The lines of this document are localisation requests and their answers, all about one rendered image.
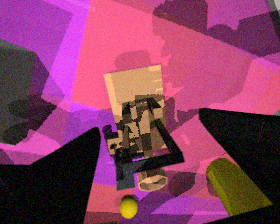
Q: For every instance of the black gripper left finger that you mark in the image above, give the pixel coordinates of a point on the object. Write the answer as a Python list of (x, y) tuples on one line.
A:
[(54, 189)]

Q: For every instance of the yellow ball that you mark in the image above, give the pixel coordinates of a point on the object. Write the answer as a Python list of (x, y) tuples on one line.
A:
[(128, 207)]

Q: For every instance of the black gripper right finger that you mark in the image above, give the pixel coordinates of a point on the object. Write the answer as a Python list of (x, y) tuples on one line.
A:
[(252, 141)]

